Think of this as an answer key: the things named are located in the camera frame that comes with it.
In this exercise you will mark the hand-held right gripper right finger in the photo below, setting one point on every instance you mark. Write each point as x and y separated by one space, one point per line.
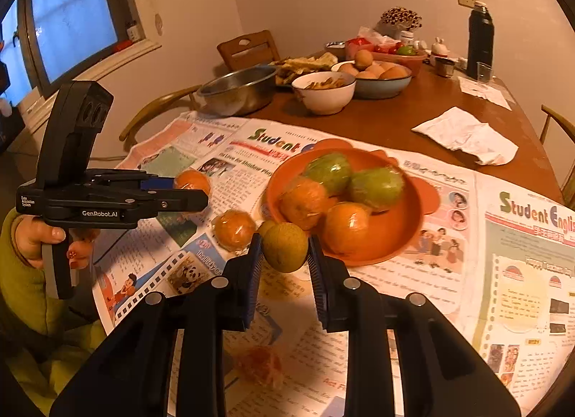
316 282

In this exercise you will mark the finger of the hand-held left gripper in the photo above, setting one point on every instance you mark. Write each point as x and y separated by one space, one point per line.
155 183
179 203

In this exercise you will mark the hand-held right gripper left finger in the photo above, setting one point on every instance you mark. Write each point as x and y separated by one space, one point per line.
254 282

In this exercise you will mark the plastic-wrapped orange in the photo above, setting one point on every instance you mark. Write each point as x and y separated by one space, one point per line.
303 203
233 230
193 181
348 228

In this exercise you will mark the orange scalloped plate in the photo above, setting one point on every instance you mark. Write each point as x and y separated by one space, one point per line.
395 228

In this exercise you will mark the plastic-wrapped green mango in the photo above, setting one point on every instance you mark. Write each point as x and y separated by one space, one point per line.
330 172
377 188

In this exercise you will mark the person's left hand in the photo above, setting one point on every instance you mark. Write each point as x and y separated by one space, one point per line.
31 235

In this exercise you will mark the wooden chair with curved armrest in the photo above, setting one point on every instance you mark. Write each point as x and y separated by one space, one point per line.
559 122
152 107

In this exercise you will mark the plastic-wrapped red peeled fruit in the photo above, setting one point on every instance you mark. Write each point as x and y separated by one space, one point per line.
260 365

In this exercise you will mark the small red object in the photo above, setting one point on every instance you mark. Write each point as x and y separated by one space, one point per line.
122 46

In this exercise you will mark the newspaper with cartoon children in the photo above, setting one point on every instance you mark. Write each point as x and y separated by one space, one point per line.
426 273

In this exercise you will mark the stainless steel bowl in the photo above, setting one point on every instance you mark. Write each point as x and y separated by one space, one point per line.
233 98

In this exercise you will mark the small white box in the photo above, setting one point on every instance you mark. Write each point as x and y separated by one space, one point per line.
132 32

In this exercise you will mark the window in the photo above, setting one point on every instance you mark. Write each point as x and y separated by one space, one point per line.
72 8

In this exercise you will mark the wooden chair back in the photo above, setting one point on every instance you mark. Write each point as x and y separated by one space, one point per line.
247 51

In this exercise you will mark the white ceramic bowl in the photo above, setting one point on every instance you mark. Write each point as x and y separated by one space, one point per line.
323 100

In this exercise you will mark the plate of fried food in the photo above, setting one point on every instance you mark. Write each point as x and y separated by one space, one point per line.
305 64

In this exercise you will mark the newspaper with balloon picture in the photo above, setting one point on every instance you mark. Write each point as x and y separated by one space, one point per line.
516 264

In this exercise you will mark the blue enamel bowl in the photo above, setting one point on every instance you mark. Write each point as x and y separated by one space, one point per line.
382 89

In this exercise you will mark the crumpled white paper napkin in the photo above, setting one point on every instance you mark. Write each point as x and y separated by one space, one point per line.
462 134

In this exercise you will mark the small blue-rimmed bowl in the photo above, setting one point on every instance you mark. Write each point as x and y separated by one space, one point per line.
334 51

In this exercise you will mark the person's yellow-green printed clothing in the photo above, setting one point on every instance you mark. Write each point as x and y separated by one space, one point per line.
45 376

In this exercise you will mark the pile of brown eggs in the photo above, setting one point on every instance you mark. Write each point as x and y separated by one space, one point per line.
364 59

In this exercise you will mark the red packet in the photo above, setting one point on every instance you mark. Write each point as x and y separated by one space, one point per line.
359 46

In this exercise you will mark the reddish plastic basin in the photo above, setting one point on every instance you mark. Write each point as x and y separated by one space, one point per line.
415 64

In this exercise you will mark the green round fruit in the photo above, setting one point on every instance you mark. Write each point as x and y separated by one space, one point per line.
406 50

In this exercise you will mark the small steel cup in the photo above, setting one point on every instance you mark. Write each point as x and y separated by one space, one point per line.
444 68

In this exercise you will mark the white plastic bag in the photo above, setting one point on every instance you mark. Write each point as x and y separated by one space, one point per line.
372 34

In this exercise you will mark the flat white paper napkin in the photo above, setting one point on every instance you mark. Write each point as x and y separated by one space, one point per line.
487 93

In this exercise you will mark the small white cup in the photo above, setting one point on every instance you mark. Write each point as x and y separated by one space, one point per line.
420 45

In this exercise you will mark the white medicine bottle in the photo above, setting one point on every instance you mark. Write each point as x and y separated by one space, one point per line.
407 37

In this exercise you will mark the white bunny figurine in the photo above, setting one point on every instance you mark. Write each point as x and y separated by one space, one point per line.
439 48

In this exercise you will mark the clear plastic cup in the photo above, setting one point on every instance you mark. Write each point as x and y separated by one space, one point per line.
485 72

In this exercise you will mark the dried flower bouquet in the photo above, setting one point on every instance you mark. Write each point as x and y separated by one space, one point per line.
400 17

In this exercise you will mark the black thermos flask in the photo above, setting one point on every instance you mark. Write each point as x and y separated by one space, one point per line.
479 39

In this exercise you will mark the white wall hook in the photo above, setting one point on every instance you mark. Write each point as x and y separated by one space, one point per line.
158 25

